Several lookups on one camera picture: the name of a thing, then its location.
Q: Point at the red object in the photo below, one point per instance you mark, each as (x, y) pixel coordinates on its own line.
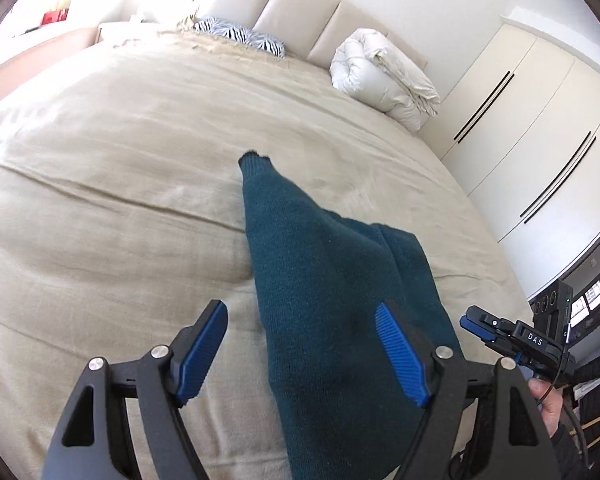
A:
(55, 17)

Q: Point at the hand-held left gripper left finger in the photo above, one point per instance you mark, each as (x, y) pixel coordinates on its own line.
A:
(200, 355)

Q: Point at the dark teal knit sweater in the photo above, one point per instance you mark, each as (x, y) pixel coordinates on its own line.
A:
(320, 270)

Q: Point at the person's right forearm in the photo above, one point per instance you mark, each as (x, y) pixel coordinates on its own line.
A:
(565, 455)

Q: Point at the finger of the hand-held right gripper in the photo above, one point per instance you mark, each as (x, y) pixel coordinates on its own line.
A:
(477, 326)

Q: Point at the beige padded headboard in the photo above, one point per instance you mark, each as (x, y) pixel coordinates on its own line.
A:
(300, 10)

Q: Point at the person's right hand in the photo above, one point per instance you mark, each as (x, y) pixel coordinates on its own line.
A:
(547, 405)

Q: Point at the zebra print pillow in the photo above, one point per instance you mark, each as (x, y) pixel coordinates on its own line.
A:
(240, 35)

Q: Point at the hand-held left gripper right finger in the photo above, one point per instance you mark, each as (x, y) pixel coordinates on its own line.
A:
(400, 355)

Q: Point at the white folded duvet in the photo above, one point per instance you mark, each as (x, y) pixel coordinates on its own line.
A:
(375, 80)

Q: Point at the bed with beige bedspread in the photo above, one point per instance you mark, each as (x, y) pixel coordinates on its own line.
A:
(105, 185)

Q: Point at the white wardrobe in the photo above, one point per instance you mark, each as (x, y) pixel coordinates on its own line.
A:
(530, 125)

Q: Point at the beige window bench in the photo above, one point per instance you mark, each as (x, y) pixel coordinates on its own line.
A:
(35, 60)

